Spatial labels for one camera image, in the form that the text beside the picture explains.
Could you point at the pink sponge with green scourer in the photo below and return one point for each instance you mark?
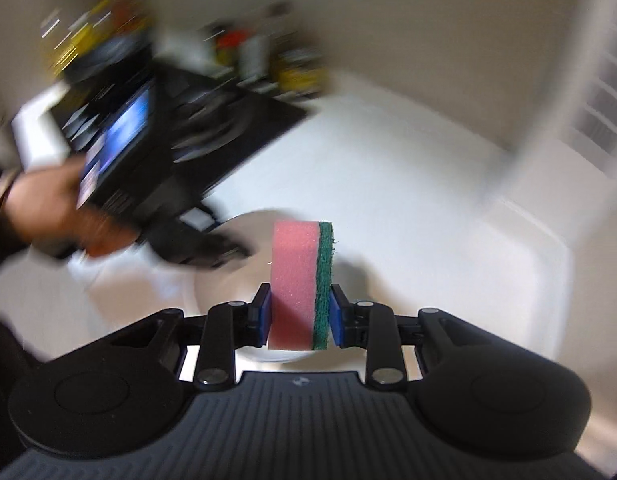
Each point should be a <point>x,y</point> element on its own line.
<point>293,280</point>

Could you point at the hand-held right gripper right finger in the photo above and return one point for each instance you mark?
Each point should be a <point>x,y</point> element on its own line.
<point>338,321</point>

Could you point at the white bowl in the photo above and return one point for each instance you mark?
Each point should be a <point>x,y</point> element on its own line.
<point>236,287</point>

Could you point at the group of condiment bottles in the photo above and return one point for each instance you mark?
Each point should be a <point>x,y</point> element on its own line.
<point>268,55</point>

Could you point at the black glass gas stove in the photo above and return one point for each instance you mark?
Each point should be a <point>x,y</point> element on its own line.
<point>258,110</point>

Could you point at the white window louvre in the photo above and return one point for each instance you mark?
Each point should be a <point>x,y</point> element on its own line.
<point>601,110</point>

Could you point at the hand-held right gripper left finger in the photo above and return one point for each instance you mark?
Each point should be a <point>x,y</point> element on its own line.
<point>261,316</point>

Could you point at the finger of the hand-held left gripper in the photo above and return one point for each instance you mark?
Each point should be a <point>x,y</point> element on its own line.
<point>208,252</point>

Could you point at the person's left hand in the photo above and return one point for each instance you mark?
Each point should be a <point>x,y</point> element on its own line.
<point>43,205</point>

